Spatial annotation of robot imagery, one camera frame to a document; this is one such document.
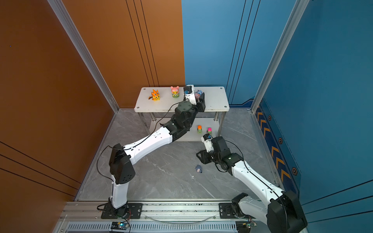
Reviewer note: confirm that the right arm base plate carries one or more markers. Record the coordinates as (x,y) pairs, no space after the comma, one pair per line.
(229,210)

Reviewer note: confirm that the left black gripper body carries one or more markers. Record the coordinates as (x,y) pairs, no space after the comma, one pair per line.
(193,110)

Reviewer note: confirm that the green circuit board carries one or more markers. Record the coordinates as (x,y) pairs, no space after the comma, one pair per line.
(243,227)
(120,227)

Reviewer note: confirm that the left green circuit board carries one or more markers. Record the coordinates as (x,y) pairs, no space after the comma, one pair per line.
(120,227)

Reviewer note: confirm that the green orange toy truck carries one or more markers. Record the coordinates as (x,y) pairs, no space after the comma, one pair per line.
(199,129)

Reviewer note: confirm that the aluminium rail frame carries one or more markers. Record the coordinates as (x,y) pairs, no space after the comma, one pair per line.
(158,216)

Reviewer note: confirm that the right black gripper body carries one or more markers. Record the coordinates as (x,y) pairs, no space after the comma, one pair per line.
(211,157)

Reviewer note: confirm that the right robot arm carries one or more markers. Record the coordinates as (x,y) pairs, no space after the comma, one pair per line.
(280,210)

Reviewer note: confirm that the left aluminium corner post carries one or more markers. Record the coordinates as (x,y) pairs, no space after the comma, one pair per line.
(66,21)

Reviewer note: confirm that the blue Stitch ice-cream toy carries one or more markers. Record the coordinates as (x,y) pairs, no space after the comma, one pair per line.
(198,94)

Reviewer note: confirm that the small blue figure toy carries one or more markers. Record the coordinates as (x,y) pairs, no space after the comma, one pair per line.
(199,169)

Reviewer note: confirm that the pink yellow bear toy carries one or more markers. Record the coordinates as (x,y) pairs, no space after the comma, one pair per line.
(175,91)

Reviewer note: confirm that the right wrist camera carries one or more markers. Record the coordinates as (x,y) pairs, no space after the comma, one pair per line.
(207,140)

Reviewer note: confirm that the right green circuit board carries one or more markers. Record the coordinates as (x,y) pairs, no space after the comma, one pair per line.
(243,227)

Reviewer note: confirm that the right aluminium corner post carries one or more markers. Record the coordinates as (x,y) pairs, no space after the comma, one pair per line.
(287,34)

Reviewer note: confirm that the white two-tier shelf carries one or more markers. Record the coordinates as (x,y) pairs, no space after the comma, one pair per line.
(152,113)

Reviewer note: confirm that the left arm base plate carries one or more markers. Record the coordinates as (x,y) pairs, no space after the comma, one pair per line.
(128,211)

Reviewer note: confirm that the orange yellow duck toy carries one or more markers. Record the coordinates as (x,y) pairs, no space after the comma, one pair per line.
(155,96)

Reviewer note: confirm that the aluminium corner post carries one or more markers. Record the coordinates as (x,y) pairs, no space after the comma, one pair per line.
(66,21)
(287,34)

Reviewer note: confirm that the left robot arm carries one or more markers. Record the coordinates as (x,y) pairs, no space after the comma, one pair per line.
(123,158)

